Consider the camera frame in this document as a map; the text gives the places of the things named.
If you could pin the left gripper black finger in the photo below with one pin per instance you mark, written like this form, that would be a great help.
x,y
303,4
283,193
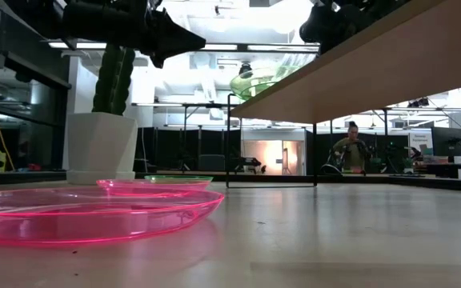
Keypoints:
x,y
170,38

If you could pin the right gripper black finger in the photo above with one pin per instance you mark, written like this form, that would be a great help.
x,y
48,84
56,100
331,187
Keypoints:
x,y
325,47

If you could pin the wooden shelf black metal legs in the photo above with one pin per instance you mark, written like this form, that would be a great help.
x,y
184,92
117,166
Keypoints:
x,y
374,80

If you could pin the pink transparent plastic plate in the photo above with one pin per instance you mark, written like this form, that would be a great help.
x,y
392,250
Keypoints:
x,y
154,185
94,224

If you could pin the black background robot arm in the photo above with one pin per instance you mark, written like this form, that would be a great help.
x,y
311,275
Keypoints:
x,y
248,162

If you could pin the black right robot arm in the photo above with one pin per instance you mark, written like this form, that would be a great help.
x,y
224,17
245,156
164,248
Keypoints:
x,y
378,10

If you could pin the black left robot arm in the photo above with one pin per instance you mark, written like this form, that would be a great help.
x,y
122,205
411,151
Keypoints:
x,y
82,20

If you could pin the green cactus plant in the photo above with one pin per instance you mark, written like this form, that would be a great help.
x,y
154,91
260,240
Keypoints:
x,y
114,88

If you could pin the person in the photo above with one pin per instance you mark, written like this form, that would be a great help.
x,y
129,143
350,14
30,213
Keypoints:
x,y
352,154

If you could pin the white faceted plant pot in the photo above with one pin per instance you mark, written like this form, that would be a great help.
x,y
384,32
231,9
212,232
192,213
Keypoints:
x,y
100,148

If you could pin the grey background chair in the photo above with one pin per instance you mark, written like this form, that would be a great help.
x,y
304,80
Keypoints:
x,y
211,162

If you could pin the white printed sign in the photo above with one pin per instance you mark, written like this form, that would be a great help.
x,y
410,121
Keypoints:
x,y
420,142

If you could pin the black computer monitor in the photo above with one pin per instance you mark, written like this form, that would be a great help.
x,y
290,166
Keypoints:
x,y
447,142

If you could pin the black ceiling camera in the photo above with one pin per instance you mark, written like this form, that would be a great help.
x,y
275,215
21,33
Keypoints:
x,y
245,69

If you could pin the black background workstation frame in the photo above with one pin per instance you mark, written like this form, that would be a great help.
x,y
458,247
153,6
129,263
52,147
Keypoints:
x,y
186,120

